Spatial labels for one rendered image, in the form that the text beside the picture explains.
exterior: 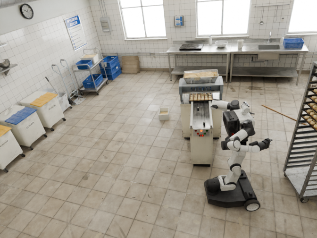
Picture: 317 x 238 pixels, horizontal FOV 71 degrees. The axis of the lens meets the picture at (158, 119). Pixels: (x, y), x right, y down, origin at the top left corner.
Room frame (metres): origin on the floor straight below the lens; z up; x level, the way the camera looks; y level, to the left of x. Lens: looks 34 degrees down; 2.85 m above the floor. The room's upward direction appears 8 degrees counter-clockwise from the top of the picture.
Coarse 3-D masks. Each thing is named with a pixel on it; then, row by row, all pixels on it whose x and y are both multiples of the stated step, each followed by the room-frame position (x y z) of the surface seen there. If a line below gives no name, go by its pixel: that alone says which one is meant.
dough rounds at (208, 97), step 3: (192, 93) 3.50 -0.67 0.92; (201, 93) 3.45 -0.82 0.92; (204, 93) 3.47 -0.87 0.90; (207, 93) 3.43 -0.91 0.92; (192, 96) 3.41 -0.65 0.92; (195, 96) 3.39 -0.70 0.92; (198, 96) 3.39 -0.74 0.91; (201, 96) 3.38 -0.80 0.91; (204, 96) 3.38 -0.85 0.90; (207, 96) 3.33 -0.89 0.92; (210, 96) 3.31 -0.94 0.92; (192, 99) 3.30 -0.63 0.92; (195, 99) 3.29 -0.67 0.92; (198, 99) 3.28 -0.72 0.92; (201, 99) 3.27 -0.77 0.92; (204, 99) 3.28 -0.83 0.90; (207, 99) 3.24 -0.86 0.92; (210, 99) 3.23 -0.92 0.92
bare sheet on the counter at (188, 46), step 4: (184, 44) 6.43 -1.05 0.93; (188, 44) 6.38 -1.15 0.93; (192, 44) 6.32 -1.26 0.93; (196, 44) 6.28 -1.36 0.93; (200, 44) 6.22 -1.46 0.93; (180, 48) 6.15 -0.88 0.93; (184, 48) 6.09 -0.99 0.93; (188, 48) 6.05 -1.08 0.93; (192, 48) 5.99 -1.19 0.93; (196, 48) 5.95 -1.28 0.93; (200, 48) 5.89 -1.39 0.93
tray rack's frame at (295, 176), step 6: (294, 168) 2.19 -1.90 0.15; (300, 168) 2.17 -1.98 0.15; (306, 168) 2.16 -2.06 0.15; (288, 174) 2.09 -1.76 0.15; (294, 174) 2.08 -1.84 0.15; (300, 174) 2.06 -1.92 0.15; (306, 174) 2.05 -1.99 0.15; (312, 174) 2.03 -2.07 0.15; (294, 180) 1.98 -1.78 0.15; (300, 180) 1.96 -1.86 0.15; (294, 186) 1.89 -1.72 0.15; (300, 186) 1.87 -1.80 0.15; (312, 186) 1.85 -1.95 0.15; (306, 192) 1.77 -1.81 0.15; (312, 192) 1.76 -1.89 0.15; (306, 198) 1.70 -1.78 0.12
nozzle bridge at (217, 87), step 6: (180, 78) 3.64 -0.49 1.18; (180, 84) 3.42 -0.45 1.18; (186, 84) 3.39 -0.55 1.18; (192, 84) 3.35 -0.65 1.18; (198, 84) 3.32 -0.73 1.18; (204, 84) 3.29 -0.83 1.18; (210, 84) 3.26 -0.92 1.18; (216, 84) 3.23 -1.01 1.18; (222, 84) 3.20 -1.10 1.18; (180, 90) 3.34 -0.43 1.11; (186, 90) 3.40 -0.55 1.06; (192, 90) 3.38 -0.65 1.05; (204, 90) 3.33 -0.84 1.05; (216, 90) 3.27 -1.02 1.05; (222, 90) 3.19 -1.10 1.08; (180, 96) 3.45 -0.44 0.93
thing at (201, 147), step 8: (208, 104) 3.20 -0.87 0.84; (200, 112) 2.99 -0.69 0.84; (208, 112) 2.96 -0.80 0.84; (192, 120) 2.80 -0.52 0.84; (200, 120) 2.77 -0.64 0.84; (208, 120) 2.74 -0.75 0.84; (192, 128) 2.62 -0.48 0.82; (192, 136) 2.62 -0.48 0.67; (200, 136) 2.59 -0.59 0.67; (208, 136) 2.57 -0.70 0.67; (192, 144) 2.62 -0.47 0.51; (200, 144) 2.59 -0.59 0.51; (208, 144) 2.57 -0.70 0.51; (192, 152) 2.62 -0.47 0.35; (200, 152) 2.59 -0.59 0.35; (208, 152) 2.57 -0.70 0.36; (192, 160) 2.62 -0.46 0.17; (200, 160) 2.60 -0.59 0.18; (208, 160) 2.57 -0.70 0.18
